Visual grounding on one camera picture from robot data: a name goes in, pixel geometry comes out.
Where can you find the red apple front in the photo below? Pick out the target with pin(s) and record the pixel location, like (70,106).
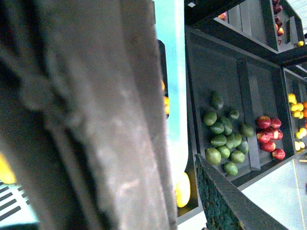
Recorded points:
(278,154)

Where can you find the finger of the felt-padded right gripper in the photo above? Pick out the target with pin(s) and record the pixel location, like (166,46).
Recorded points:
(225,207)

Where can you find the yellow mango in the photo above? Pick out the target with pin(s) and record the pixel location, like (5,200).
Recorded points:
(182,190)

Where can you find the teal plastic shopping basket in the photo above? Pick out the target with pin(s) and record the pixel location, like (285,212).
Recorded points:
(89,118)

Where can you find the yellow lemon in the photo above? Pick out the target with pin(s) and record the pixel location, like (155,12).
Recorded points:
(7,176)

